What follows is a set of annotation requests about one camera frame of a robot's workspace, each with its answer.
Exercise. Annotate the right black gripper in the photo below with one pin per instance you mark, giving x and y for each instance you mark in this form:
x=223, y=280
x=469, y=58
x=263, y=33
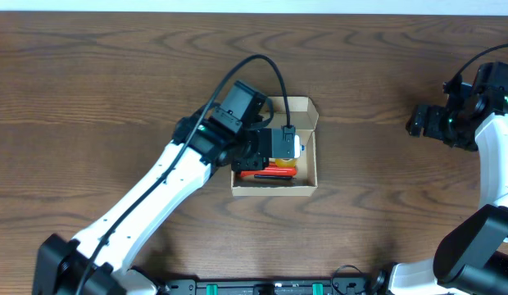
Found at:
x=429, y=129

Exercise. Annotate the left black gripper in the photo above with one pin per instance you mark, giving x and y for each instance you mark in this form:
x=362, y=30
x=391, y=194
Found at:
x=259, y=161

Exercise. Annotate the red stapler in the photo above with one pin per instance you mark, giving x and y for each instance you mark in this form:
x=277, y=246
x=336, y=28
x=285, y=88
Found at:
x=274, y=177

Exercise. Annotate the orange utility knife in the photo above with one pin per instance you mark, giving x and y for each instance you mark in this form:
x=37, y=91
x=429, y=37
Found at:
x=271, y=169

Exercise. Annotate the yellow tape roll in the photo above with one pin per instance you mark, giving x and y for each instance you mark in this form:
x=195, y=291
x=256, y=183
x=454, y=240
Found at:
x=285, y=162

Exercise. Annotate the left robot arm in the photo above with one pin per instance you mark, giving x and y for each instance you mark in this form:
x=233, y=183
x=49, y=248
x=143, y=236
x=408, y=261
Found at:
x=99, y=258

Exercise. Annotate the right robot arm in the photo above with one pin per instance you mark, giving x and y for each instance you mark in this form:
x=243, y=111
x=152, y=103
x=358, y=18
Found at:
x=467, y=261

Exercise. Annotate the open cardboard box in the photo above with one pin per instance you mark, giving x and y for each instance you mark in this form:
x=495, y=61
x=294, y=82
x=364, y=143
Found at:
x=304, y=117

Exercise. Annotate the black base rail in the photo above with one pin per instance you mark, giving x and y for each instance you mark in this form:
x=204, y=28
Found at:
x=349, y=285

